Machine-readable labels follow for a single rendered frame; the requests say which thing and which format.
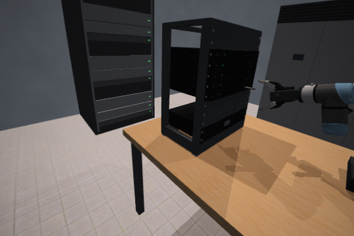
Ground black server rack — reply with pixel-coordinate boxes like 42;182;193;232
161;17;262;156

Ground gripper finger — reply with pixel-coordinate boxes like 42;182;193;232
260;101;283;111
258;80;283;89

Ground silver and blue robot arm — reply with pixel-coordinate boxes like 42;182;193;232
270;83;354;136

